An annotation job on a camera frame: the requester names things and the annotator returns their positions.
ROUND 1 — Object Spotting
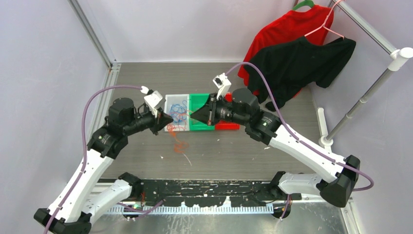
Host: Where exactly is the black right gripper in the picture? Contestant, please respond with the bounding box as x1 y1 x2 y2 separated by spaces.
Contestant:
191 92 249 126

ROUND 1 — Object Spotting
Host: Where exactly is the blue cable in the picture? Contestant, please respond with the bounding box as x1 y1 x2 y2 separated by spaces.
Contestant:
168 100 188 125

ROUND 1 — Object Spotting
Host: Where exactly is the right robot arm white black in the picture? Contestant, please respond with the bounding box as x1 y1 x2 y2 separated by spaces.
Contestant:
190 88 360 208

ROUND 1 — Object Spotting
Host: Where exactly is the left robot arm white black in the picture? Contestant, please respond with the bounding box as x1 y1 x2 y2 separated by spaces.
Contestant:
34 93 173 234

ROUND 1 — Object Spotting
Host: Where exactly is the red plastic bin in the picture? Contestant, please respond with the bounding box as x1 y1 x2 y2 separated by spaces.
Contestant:
214 93 240 130

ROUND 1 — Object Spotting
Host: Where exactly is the white plastic bin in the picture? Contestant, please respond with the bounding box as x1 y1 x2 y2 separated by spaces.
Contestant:
164 94 189 132

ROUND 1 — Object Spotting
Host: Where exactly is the green plastic bin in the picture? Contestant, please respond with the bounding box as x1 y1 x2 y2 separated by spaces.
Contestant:
189 94 215 131

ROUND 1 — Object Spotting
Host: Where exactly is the black t-shirt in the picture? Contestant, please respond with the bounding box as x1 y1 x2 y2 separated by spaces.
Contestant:
249 37 356 108

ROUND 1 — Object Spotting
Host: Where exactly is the red t-shirt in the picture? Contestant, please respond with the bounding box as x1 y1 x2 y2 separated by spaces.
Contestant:
237 4 335 98

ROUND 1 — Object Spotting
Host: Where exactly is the green hanger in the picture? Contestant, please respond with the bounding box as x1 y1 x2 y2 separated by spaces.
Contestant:
292 0 315 11

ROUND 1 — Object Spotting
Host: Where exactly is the pink hanger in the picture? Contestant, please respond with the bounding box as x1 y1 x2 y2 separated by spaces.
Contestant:
304 0 345 39

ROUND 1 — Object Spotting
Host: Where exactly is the metal clothes rack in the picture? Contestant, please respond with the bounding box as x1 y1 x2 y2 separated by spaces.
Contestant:
317 0 413 181

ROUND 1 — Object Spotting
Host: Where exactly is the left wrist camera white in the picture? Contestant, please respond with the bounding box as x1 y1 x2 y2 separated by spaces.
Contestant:
141 86 165 117

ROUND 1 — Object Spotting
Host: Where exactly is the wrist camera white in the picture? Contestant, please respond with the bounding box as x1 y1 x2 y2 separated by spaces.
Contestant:
141 86 165 117
212 73 231 99

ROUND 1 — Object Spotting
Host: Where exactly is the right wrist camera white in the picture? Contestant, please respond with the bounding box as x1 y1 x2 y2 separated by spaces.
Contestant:
212 73 231 99

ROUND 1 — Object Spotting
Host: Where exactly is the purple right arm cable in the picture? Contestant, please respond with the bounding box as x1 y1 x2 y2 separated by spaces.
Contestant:
224 62 375 192

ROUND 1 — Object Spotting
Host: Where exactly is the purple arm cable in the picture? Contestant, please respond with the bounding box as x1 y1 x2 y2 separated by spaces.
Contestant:
224 62 375 192
43 85 144 234

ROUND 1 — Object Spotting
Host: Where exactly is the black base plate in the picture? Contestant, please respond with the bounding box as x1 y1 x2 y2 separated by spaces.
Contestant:
124 179 287 207

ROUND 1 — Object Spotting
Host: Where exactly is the white perforated cable duct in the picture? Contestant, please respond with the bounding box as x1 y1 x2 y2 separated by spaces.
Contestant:
106 205 275 215

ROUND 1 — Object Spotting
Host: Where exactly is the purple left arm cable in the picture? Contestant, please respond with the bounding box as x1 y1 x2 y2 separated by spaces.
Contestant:
43 85 144 234

